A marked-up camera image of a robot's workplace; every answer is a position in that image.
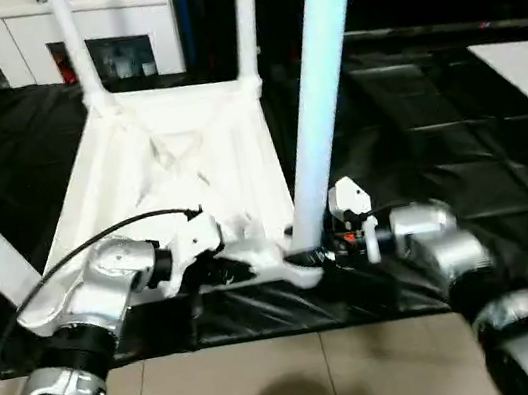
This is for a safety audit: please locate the white plastic table top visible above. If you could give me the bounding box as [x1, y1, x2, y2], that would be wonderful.
[0, 63, 329, 341]

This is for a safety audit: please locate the long black rail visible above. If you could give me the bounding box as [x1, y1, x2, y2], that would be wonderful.
[342, 2, 528, 59]

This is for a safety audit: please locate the black plastic mat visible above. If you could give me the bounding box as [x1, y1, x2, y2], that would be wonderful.
[0, 0, 528, 390]

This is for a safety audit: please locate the white cabinet with glass doors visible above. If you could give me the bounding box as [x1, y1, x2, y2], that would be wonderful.
[0, 0, 188, 104]

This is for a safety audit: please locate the white flat board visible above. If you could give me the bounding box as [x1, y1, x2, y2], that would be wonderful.
[466, 36, 528, 142]

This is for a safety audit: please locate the dark blue upright panel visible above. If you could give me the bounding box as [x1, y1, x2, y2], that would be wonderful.
[172, 0, 207, 73]

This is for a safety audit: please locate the red item behind glass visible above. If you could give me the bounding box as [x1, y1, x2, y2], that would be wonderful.
[55, 54, 76, 86]

